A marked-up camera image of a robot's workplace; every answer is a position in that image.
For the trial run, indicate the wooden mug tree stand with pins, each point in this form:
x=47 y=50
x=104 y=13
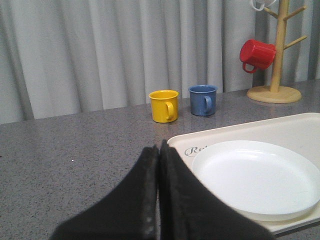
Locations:
x=275 y=93

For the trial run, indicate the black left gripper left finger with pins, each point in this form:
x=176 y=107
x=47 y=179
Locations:
x=128 y=212

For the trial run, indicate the beige rabbit serving tray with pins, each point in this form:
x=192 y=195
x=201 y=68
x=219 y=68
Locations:
x=299 y=133

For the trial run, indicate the blue enamel mug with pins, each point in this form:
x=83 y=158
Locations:
x=203 y=99

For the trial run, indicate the grey pleated curtain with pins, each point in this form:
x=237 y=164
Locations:
x=61 y=57

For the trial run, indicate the white mug on stand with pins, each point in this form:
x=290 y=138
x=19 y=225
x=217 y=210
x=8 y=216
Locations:
x=259 y=5

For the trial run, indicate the yellow enamel mug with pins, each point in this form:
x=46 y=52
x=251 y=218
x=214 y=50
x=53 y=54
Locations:
x=164 y=105

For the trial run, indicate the white round plate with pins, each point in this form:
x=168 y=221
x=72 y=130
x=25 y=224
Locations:
x=262 y=181

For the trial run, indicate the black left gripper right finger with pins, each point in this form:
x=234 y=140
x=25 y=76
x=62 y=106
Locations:
x=189 y=211

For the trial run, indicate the red enamel mug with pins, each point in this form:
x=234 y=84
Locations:
x=255 y=55

